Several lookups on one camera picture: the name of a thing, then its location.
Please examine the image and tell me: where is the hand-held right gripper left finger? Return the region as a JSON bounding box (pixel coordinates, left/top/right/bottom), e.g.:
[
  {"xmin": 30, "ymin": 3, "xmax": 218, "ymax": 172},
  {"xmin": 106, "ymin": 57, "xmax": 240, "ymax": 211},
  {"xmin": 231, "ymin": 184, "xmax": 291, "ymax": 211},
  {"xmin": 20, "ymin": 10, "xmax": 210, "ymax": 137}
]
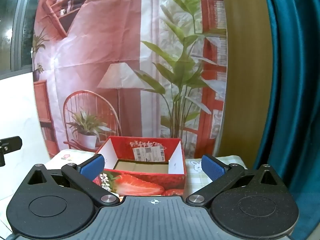
[{"xmin": 24, "ymin": 154, "xmax": 120, "ymax": 207}]

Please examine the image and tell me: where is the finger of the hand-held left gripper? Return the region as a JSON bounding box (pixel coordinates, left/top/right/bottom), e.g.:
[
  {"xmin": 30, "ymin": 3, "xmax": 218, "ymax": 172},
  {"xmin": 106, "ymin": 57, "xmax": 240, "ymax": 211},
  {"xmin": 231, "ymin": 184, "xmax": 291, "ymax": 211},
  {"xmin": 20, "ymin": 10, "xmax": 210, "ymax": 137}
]
[{"xmin": 0, "ymin": 136, "xmax": 23, "ymax": 167}]

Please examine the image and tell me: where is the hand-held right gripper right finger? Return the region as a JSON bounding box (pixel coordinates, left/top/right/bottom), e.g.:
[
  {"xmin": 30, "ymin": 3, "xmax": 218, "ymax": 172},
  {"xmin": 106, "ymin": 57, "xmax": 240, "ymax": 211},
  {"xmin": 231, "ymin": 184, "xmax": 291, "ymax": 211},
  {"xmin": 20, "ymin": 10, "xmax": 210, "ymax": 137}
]
[{"xmin": 185, "ymin": 154, "xmax": 288, "ymax": 207}]

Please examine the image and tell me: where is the red strawberry print cardboard box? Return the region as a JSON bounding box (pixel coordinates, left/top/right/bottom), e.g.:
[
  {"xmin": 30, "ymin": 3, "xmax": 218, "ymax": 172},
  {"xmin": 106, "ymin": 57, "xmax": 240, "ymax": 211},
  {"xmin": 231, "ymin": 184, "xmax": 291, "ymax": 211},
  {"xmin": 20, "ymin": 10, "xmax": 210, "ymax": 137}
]
[{"xmin": 92, "ymin": 136, "xmax": 187, "ymax": 197}]

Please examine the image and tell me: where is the green checked bunny tablecloth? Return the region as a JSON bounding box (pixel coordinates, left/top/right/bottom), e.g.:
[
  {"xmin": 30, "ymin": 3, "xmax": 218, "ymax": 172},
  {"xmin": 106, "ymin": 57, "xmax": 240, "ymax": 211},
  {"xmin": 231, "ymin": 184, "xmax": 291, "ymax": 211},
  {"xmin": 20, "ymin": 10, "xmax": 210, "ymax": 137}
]
[{"xmin": 46, "ymin": 149, "xmax": 250, "ymax": 198}]

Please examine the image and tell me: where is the teal curtain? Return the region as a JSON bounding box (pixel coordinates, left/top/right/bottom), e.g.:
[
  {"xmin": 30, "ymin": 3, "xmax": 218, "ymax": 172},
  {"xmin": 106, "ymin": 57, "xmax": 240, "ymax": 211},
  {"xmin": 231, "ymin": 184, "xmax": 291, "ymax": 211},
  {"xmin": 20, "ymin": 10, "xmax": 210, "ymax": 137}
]
[{"xmin": 250, "ymin": 0, "xmax": 320, "ymax": 240}]

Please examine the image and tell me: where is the printed room scene backdrop cloth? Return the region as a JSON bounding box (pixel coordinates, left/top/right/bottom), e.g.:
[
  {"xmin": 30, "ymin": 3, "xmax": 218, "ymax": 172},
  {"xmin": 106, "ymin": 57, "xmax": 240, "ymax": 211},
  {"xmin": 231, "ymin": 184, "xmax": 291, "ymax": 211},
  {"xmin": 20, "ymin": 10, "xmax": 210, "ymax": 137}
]
[{"xmin": 32, "ymin": 0, "xmax": 228, "ymax": 158}]

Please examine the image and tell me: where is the dark window with grey frame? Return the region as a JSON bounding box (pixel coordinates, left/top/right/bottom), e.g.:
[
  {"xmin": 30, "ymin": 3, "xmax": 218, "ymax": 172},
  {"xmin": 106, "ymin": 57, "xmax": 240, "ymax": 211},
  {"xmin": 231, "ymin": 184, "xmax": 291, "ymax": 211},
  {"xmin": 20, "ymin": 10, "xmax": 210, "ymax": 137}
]
[{"xmin": 0, "ymin": 0, "xmax": 43, "ymax": 73}]

